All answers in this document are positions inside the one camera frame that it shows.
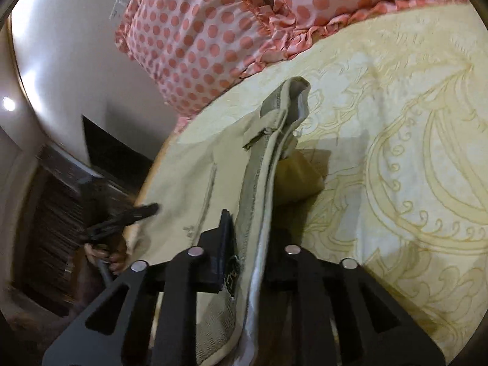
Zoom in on person's left hand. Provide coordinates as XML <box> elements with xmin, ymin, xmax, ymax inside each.
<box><xmin>84</xmin><ymin>236</ymin><xmax>127</xmax><ymax>275</ymax></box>

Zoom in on yellow patterned bedsheet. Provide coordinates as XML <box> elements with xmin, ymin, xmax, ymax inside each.
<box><xmin>142</xmin><ymin>2</ymin><xmax>487</xmax><ymax>362</ymax></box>

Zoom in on khaki beige pants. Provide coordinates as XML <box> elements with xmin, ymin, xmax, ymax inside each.
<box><xmin>127</xmin><ymin>77</ymin><xmax>310</xmax><ymax>365</ymax></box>

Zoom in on left pink polka-dot pillow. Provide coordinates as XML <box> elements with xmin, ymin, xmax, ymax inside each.
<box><xmin>115</xmin><ymin>0</ymin><xmax>285</xmax><ymax>132</ymax></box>

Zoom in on dark wooden bedside furniture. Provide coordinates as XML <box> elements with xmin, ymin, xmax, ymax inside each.
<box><xmin>13</xmin><ymin>117</ymin><xmax>152</xmax><ymax>315</ymax></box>

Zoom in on white wall switch plate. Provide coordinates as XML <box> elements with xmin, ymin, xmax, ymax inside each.
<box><xmin>109</xmin><ymin>0</ymin><xmax>130</xmax><ymax>22</ymax></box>

